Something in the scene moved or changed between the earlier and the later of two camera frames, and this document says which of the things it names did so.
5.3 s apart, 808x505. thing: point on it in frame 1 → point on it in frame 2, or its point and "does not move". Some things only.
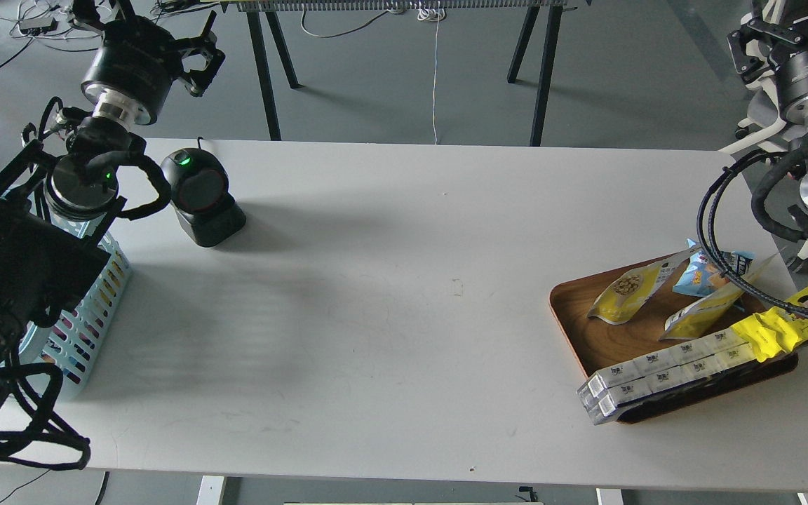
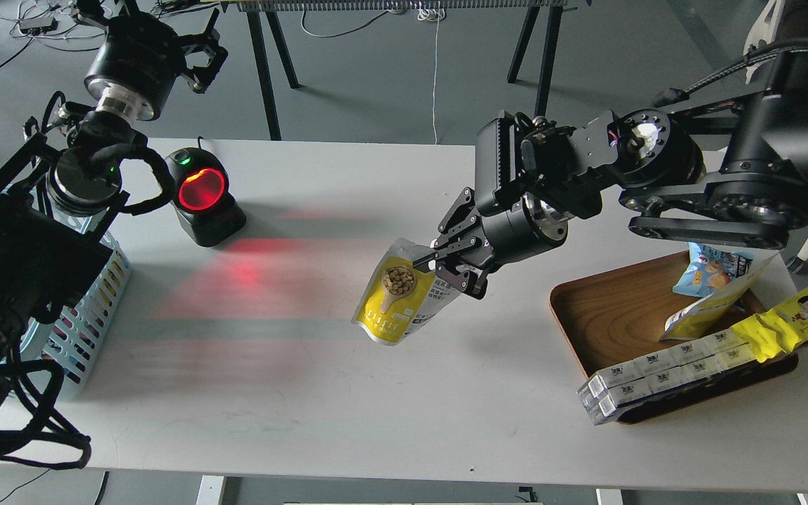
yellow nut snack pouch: [626, 293] → [398, 296]
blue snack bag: [701, 276] does not move
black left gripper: [132, 69] does not move
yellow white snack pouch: [708, 316] does not move
